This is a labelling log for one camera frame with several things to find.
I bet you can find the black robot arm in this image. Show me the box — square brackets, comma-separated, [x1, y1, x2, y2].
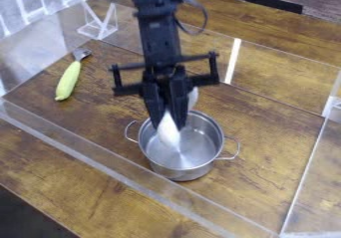
[111, 0, 219, 128]

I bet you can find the silver metal pot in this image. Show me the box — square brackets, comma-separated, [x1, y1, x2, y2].
[124, 111, 241, 181]

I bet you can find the clear acrylic triangle bracket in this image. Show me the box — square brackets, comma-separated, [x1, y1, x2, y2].
[78, 2, 119, 40]

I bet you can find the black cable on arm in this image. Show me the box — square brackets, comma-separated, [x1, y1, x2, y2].
[173, 0, 209, 37]

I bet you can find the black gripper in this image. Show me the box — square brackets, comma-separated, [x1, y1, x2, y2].
[110, 52, 219, 129]

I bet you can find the black strip on table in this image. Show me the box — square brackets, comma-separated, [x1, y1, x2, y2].
[241, 0, 304, 14]

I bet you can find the white red-capped toy mushroom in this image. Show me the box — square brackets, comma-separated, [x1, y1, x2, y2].
[158, 87, 198, 151]

